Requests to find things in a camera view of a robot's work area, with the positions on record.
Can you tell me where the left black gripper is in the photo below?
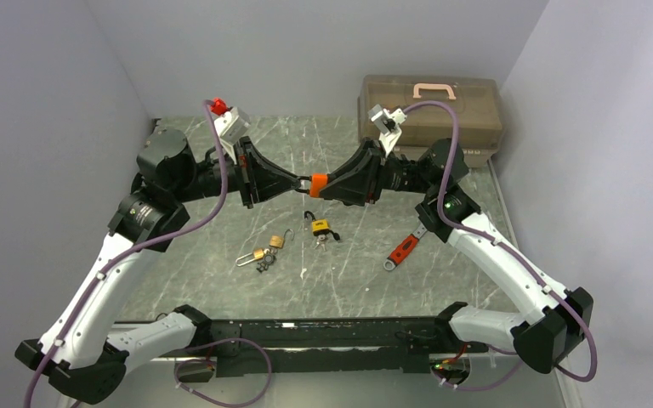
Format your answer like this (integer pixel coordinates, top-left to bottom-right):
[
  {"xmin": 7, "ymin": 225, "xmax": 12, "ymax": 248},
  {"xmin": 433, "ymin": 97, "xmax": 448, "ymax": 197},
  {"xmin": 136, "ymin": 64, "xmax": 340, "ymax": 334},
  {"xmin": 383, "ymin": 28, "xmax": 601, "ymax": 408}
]
[{"xmin": 175, "ymin": 138, "xmax": 304, "ymax": 211}]

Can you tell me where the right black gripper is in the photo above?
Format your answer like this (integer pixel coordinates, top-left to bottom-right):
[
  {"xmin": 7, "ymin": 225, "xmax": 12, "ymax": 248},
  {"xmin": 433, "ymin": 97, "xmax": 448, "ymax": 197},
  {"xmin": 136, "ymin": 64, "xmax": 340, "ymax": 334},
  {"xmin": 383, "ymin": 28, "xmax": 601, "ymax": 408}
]
[{"xmin": 316, "ymin": 139, "xmax": 435, "ymax": 207}]

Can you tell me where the orange padlock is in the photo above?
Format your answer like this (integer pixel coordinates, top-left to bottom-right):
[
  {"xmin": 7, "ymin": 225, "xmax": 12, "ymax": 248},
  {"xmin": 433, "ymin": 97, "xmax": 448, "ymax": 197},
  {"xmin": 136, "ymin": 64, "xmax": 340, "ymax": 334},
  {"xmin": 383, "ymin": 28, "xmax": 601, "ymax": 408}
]
[{"xmin": 297, "ymin": 173, "xmax": 329, "ymax": 198}]

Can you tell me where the yellow padlock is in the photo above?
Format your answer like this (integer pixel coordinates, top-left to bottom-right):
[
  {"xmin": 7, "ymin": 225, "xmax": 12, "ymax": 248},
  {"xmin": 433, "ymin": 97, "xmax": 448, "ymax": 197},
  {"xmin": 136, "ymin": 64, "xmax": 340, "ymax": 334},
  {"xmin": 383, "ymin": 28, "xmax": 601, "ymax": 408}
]
[{"xmin": 304, "ymin": 211, "xmax": 341, "ymax": 249}]

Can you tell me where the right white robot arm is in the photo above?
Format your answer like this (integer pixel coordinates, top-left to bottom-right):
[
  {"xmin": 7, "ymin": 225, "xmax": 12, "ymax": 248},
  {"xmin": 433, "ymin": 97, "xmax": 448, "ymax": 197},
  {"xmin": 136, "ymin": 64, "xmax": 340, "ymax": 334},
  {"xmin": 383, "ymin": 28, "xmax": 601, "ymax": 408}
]
[{"xmin": 309, "ymin": 139, "xmax": 598, "ymax": 382}]

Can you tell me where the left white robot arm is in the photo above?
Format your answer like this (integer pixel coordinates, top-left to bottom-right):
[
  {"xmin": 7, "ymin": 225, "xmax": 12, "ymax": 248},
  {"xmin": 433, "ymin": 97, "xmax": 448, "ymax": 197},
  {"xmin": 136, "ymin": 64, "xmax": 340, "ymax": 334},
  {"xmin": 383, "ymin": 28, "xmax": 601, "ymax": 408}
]
[{"xmin": 15, "ymin": 129, "xmax": 302, "ymax": 405}]

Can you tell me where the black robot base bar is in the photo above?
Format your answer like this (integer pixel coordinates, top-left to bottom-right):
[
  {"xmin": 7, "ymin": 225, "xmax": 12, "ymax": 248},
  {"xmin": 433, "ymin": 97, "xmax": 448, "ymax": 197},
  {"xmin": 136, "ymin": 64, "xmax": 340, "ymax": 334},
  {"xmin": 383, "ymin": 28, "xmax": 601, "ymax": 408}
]
[{"xmin": 154, "ymin": 314, "xmax": 488, "ymax": 378}]

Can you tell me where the small brass padlock open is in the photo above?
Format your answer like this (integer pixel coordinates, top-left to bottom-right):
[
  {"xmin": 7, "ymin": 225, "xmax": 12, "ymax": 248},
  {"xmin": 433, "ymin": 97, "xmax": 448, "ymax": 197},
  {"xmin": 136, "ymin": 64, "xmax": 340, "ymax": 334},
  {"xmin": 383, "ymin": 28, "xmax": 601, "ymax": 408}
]
[{"xmin": 269, "ymin": 229, "xmax": 294, "ymax": 249}]

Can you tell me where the black keys bunch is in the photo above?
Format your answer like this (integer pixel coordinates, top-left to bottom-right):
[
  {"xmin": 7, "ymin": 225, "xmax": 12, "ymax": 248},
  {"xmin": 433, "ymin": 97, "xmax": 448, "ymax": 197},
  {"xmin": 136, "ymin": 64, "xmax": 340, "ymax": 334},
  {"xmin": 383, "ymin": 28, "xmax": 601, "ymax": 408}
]
[{"xmin": 256, "ymin": 252, "xmax": 276, "ymax": 273}]

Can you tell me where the brass padlock long shackle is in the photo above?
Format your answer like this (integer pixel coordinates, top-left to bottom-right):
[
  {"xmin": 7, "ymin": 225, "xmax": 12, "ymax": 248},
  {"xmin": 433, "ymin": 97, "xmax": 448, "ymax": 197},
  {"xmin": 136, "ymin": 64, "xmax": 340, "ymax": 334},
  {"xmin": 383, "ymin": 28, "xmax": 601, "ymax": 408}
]
[{"xmin": 235, "ymin": 248, "xmax": 269, "ymax": 267}]

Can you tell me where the brown translucent toolbox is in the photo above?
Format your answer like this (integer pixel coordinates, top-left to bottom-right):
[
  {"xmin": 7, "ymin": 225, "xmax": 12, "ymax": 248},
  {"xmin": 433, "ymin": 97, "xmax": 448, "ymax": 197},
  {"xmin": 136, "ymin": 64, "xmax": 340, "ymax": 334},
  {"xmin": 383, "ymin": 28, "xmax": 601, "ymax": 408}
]
[{"xmin": 357, "ymin": 75, "xmax": 505, "ymax": 167}]

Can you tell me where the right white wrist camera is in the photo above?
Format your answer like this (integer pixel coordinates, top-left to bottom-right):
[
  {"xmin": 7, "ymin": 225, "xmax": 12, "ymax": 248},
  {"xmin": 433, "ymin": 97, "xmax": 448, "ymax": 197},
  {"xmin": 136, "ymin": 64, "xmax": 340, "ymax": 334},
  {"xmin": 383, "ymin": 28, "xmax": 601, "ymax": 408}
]
[{"xmin": 367, "ymin": 105, "xmax": 407, "ymax": 156}]

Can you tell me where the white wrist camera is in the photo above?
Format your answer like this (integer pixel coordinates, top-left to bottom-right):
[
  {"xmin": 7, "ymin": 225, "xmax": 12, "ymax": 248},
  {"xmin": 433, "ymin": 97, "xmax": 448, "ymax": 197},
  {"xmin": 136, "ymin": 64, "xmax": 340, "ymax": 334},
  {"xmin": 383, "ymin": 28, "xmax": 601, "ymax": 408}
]
[
  {"xmin": 367, "ymin": 105, "xmax": 407, "ymax": 156},
  {"xmin": 209, "ymin": 98, "xmax": 251, "ymax": 162}
]

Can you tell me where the red handled adjustable wrench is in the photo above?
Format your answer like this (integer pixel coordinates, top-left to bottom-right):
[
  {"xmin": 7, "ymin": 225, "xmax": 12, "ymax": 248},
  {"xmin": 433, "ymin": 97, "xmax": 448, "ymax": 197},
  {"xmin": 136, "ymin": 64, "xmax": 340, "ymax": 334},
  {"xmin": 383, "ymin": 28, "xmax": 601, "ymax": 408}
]
[{"xmin": 383, "ymin": 223, "xmax": 428, "ymax": 271}]

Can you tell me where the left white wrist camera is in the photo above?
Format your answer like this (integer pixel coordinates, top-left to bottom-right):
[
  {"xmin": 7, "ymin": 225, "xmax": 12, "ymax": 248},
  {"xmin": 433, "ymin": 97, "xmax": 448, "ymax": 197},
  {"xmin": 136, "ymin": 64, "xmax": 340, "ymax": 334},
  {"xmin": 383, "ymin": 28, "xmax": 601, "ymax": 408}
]
[{"xmin": 209, "ymin": 98, "xmax": 251, "ymax": 162}]

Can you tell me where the pink toolbox handle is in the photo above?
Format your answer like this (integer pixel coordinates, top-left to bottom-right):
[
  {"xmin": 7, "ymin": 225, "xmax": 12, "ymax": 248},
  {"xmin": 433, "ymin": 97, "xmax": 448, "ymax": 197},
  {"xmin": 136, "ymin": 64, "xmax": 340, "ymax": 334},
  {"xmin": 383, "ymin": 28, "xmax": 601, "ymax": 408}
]
[{"xmin": 412, "ymin": 82, "xmax": 457, "ymax": 100}]

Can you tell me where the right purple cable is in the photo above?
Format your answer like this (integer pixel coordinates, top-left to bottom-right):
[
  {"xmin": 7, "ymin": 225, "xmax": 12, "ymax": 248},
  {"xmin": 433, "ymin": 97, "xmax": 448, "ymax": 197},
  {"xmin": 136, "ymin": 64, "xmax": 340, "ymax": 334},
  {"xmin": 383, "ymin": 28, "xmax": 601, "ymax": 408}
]
[{"xmin": 402, "ymin": 100, "xmax": 599, "ymax": 384}]

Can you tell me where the aluminium frame rail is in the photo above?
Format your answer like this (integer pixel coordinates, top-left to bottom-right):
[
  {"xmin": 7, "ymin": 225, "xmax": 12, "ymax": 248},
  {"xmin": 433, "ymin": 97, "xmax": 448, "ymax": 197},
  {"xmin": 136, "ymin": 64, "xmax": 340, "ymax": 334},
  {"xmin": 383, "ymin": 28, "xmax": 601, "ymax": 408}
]
[{"xmin": 104, "ymin": 347, "xmax": 582, "ymax": 407}]

